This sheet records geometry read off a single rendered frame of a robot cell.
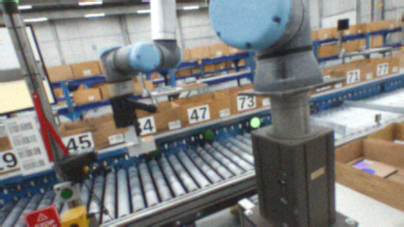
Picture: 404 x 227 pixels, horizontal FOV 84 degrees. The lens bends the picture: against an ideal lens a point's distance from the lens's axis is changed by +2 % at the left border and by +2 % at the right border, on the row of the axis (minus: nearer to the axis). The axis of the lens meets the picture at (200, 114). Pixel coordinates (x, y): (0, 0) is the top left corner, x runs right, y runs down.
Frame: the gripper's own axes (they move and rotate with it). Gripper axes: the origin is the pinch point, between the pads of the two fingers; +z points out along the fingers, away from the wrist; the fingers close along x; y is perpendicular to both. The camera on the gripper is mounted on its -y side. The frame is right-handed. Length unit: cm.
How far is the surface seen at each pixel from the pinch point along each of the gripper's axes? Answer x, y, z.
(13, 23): 0, 28, -47
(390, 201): 43, -74, 28
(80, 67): -510, 87, -59
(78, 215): 7.3, 25.6, 17.6
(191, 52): -517, -191, -55
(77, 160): 6.8, 21.2, -1.8
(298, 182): 43, -37, 9
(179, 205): -0.8, -10.1, 33.1
